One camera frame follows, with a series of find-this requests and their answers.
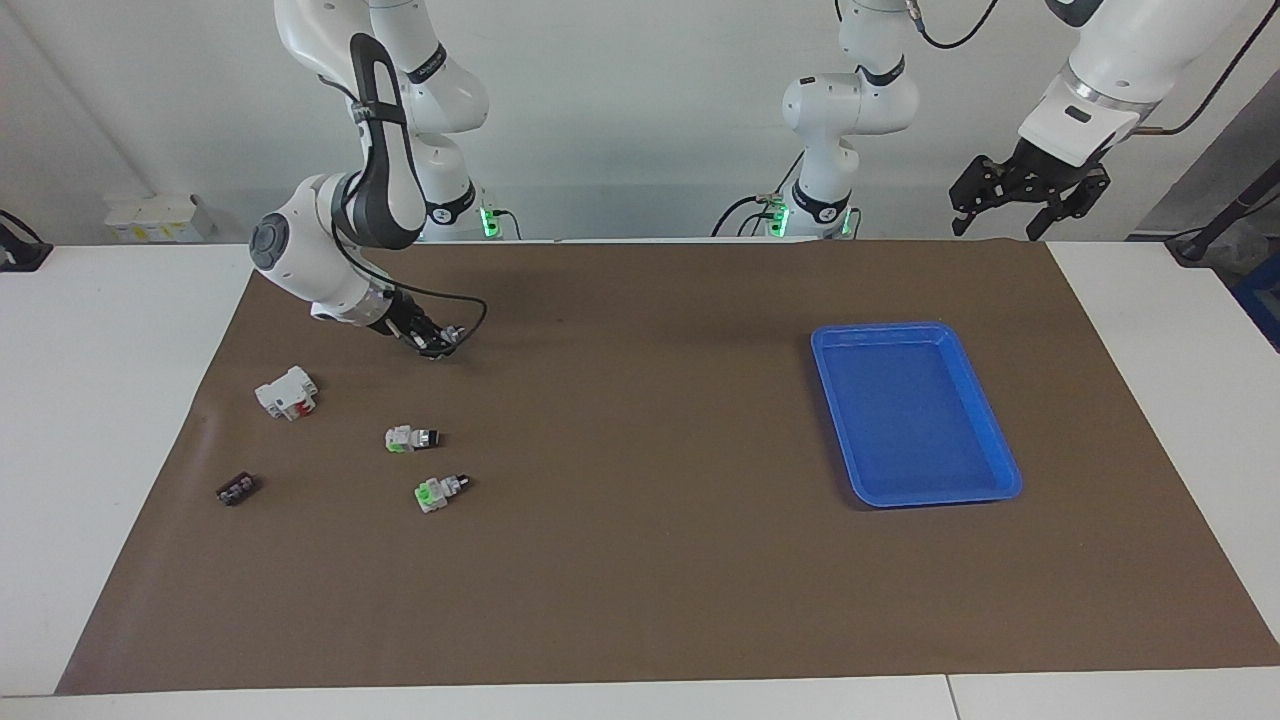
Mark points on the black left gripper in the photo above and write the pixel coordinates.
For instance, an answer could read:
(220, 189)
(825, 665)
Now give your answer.
(1050, 175)

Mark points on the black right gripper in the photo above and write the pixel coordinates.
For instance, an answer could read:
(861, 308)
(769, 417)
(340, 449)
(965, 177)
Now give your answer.
(402, 315)

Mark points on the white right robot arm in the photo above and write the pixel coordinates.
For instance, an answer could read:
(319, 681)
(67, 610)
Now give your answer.
(310, 250)

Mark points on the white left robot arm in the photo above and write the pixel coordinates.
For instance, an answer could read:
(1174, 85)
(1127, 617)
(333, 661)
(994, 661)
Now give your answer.
(1130, 50)

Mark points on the white circuit breaker red lever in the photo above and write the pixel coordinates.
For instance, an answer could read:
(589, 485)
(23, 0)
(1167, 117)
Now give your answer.
(285, 392)

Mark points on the black stand pole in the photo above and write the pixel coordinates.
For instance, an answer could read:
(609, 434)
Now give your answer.
(1225, 222)

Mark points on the blue crate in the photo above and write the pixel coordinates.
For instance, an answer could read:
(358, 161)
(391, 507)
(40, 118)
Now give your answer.
(1262, 300)

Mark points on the blue plastic tray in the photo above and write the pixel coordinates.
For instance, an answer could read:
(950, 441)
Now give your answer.
(910, 420)

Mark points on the brown table mat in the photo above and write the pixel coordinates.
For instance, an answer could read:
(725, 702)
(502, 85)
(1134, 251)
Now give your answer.
(640, 580)

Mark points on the white box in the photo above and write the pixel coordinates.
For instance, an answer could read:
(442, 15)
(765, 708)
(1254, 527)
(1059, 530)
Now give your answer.
(150, 215)

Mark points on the green selector switch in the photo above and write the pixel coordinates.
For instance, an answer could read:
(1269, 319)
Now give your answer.
(435, 493)

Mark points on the black clamp mount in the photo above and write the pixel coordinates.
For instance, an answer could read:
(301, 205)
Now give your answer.
(22, 252)

